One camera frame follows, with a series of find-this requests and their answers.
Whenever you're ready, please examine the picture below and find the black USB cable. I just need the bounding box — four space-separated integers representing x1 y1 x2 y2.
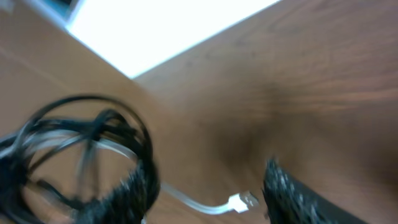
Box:
0 95 155 224

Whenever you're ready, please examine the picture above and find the white USB cable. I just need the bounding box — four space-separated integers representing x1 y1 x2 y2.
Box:
0 129 259 215

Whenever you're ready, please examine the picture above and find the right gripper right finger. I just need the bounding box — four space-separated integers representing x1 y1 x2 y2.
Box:
262 159 365 224

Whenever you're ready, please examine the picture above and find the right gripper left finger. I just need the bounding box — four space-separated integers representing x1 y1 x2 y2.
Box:
75 166 160 224

